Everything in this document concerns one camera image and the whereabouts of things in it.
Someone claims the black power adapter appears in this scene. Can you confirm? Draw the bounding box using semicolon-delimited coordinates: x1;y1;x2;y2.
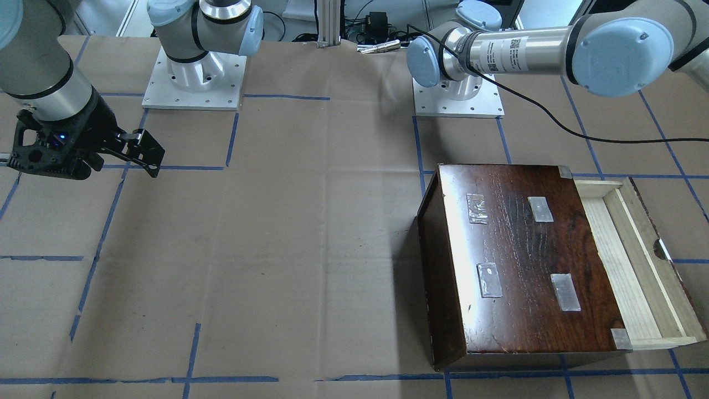
365;11;388;44

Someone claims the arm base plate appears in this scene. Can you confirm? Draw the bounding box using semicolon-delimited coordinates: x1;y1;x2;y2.
142;49;248;111
413;76;505;118

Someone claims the aluminium frame post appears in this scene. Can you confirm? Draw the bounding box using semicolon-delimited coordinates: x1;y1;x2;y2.
316;0;343;48

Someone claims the dark wooden drawer cabinet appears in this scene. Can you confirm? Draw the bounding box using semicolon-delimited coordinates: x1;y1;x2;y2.
416;163;631;371

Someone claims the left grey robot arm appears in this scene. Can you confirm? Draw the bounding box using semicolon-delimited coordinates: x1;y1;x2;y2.
406;1;707;98

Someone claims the light wooden drawer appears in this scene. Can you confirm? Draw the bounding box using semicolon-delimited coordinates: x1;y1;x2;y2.
576;178;707;351

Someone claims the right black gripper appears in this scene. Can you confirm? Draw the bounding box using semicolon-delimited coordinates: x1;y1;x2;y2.
7;89;165;180

